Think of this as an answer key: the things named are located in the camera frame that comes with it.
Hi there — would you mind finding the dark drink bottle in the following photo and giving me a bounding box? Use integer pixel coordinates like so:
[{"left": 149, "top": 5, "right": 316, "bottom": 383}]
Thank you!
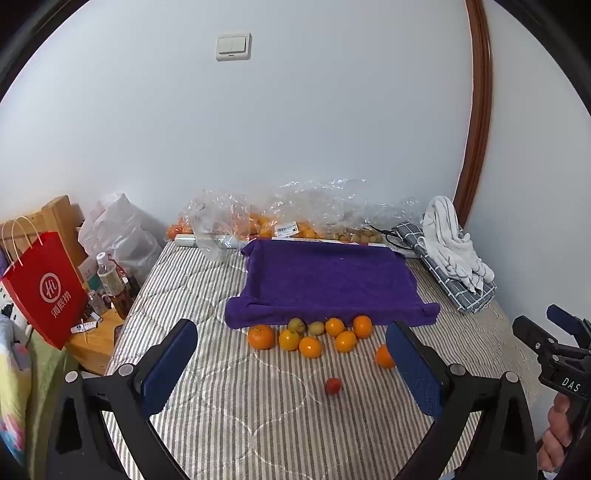
[{"left": 111, "top": 264, "right": 137, "bottom": 320}]

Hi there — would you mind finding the pile of small yellow fruits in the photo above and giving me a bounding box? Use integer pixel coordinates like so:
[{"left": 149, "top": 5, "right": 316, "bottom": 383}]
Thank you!
[{"left": 339, "top": 226, "right": 385, "bottom": 244}]

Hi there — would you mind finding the grey checked cloth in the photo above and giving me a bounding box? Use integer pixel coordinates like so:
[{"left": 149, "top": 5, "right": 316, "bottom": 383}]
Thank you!
[{"left": 392, "top": 223, "right": 498, "bottom": 315}]

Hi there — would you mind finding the pile of bagged oranges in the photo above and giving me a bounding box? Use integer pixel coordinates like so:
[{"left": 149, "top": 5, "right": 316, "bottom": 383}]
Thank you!
[{"left": 249, "top": 211, "right": 320, "bottom": 240}]

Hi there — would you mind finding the colourful printed blanket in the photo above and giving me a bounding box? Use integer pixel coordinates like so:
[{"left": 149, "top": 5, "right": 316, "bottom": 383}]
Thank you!
[{"left": 0, "top": 316, "right": 33, "bottom": 468}]

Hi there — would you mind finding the clear plastic bag white label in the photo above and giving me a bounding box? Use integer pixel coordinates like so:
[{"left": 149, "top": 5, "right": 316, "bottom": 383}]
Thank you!
[{"left": 249, "top": 178, "right": 370, "bottom": 241}]

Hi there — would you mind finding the green cloth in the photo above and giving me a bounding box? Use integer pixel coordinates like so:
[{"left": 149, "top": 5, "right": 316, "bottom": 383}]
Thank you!
[{"left": 21, "top": 330, "right": 81, "bottom": 467}]

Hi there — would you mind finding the white striped towel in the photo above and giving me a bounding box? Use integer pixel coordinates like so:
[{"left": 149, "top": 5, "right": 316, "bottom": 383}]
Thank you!
[{"left": 422, "top": 196, "right": 496, "bottom": 294}]

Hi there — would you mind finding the red paper bag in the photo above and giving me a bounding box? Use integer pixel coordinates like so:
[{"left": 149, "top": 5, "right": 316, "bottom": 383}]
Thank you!
[{"left": 0, "top": 217, "right": 89, "bottom": 350}]

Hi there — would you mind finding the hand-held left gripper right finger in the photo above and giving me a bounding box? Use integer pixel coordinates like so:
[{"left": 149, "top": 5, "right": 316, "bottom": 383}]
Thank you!
[{"left": 385, "top": 320, "right": 539, "bottom": 480}]

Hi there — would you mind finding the white light switch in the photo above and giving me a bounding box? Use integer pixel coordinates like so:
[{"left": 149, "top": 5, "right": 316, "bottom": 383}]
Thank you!
[{"left": 215, "top": 32, "right": 252, "bottom": 61}]

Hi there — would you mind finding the light wooden furniture frame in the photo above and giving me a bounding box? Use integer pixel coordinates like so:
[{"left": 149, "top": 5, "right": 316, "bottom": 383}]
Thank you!
[{"left": 0, "top": 195, "right": 88, "bottom": 278}]

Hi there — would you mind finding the wooden nightstand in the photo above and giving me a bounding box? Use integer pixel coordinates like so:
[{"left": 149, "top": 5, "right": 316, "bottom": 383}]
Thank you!
[{"left": 65, "top": 305, "right": 126, "bottom": 376}]

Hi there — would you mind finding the plastic bottle white cap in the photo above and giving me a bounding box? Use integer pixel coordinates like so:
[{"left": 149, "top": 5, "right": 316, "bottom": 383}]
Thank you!
[{"left": 96, "top": 253, "right": 126, "bottom": 297}]

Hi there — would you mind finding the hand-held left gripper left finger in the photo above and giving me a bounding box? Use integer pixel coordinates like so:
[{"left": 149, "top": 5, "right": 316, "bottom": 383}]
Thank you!
[{"left": 46, "top": 318, "right": 199, "bottom": 480}]

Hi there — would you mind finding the person's right hand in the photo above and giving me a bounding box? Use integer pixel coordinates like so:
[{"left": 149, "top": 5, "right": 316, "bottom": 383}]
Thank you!
[{"left": 538, "top": 394, "right": 578, "bottom": 472}]

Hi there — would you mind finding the purple towel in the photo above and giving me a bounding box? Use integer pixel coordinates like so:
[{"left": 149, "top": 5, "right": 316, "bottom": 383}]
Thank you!
[{"left": 225, "top": 239, "right": 441, "bottom": 329}]

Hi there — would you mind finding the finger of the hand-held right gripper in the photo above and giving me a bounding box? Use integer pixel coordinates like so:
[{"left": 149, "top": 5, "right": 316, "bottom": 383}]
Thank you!
[
  {"left": 546, "top": 304, "right": 591, "bottom": 344},
  {"left": 512, "top": 315, "right": 561, "bottom": 365}
]

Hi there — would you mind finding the crumpled clear plastic bag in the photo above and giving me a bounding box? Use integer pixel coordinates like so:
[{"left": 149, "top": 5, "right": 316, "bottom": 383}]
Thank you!
[{"left": 178, "top": 189, "right": 253, "bottom": 262}]

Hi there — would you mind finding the brown wooden door frame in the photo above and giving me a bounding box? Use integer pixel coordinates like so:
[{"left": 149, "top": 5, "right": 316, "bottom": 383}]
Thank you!
[{"left": 452, "top": 0, "right": 493, "bottom": 227}]

